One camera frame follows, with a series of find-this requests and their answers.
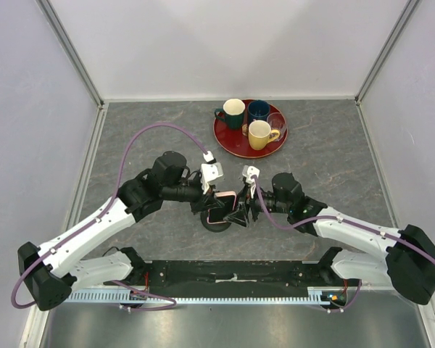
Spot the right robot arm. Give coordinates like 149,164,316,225
223,172,435,305

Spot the red round tray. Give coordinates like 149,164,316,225
212,104,289,159

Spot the yellow mug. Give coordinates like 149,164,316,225
248,120,281,151

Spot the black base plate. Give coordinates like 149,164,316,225
123,260,344,297

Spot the slotted cable duct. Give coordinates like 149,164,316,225
65,286,346,306

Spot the phone with pink case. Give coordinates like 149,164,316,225
205,191,237,225

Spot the dark blue mug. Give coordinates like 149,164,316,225
247,99,270,124

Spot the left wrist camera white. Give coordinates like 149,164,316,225
200,162,224,194

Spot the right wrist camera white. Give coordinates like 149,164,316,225
242,165,260,199

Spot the black phone stand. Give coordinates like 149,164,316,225
200,212,231,233

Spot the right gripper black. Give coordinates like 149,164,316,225
223,183,291,228

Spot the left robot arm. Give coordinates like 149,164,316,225
17,151,224,311

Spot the clear glass cup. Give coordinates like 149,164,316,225
267,112,287,141

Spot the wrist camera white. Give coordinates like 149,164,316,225
200,162,224,194
242,165,260,199

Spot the dark green mug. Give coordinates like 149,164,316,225
214,99,246,130

